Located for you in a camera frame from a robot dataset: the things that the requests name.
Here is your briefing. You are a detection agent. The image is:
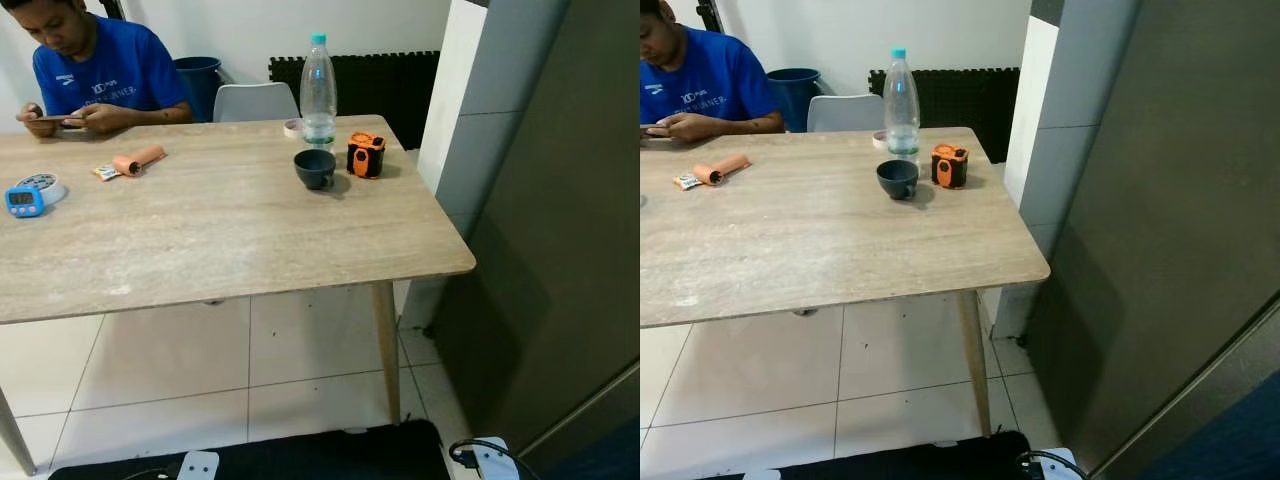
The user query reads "white plastic chair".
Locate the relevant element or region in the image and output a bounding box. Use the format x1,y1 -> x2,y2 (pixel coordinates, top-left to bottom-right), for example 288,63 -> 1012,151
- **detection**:
212,82 -> 301,124
806,94 -> 886,133

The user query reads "grey two-door fridge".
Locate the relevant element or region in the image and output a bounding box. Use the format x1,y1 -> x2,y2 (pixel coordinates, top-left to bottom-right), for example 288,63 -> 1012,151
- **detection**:
1025,0 -> 1280,480
430,0 -> 641,480

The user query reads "blue plastic bucket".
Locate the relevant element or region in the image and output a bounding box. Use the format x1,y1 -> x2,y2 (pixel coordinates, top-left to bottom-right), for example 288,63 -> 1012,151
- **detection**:
766,68 -> 823,133
174,56 -> 223,123

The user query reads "large clear water bottle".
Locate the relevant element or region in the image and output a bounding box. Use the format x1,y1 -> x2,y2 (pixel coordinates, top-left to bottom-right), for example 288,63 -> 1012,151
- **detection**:
883,47 -> 921,163
300,33 -> 338,149

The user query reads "blue digital timer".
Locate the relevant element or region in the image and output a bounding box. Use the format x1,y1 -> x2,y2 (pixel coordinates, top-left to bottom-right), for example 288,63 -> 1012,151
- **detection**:
4,184 -> 47,219

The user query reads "dark floor mat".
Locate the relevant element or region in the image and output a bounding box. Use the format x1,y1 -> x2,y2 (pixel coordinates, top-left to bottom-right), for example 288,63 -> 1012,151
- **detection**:
48,420 -> 451,480
700,430 -> 1036,480

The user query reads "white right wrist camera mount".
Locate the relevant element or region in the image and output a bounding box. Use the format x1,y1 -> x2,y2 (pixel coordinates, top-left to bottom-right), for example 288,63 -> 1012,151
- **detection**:
1040,447 -> 1081,480
470,436 -> 511,480

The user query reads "orange black tape measure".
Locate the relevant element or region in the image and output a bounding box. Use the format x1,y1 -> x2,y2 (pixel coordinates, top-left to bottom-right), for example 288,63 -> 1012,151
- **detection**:
930,143 -> 970,190
346,132 -> 387,180

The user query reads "dark blue cup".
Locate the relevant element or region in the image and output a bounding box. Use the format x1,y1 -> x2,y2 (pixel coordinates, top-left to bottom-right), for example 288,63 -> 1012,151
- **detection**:
876,159 -> 920,202
293,149 -> 338,191

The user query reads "black foam wall mat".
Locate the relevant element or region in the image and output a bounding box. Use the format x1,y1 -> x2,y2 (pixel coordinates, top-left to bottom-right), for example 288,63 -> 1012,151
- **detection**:
268,51 -> 441,151
868,67 -> 1021,164

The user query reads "orange paper roll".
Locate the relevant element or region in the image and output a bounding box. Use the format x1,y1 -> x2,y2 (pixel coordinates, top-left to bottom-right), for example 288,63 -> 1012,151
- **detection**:
694,153 -> 752,187
112,144 -> 167,178

